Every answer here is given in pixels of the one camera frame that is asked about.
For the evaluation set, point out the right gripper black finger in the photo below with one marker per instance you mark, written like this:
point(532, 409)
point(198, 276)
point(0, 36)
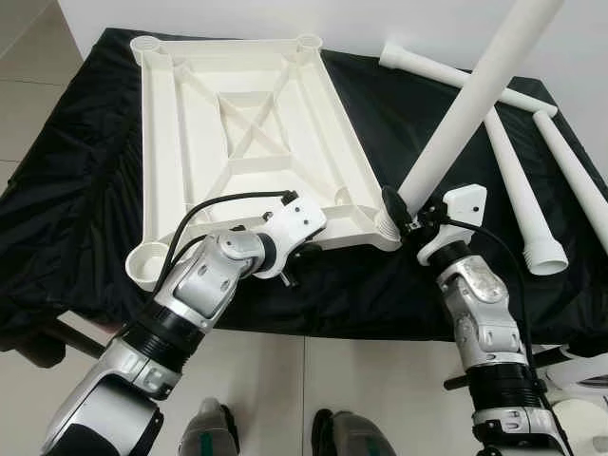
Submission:
point(394, 204)

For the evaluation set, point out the white plastic table top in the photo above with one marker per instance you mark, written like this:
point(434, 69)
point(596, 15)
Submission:
point(171, 142)

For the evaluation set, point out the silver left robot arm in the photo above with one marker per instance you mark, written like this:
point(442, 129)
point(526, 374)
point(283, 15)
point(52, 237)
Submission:
point(195, 285)

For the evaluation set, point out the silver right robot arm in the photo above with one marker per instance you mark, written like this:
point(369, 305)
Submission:
point(484, 294)

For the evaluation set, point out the grey robot right foot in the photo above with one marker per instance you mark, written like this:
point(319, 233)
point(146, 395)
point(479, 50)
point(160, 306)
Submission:
point(351, 437)

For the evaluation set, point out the grey robot foot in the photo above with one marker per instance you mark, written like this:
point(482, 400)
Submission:
point(351, 437)
point(204, 432)

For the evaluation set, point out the grey robot left foot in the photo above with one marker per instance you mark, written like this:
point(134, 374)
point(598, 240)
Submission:
point(204, 432)

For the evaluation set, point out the black table cloth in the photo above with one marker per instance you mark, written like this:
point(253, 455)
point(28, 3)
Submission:
point(66, 190)

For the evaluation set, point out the white round base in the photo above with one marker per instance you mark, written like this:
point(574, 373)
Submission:
point(584, 427)

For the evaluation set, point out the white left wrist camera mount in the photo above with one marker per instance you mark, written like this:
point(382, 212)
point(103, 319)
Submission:
point(299, 218)

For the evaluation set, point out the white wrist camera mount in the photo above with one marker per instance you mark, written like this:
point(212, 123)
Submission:
point(465, 204)
point(299, 218)

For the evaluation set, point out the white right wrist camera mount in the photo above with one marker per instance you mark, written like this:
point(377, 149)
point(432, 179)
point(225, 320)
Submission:
point(465, 204)

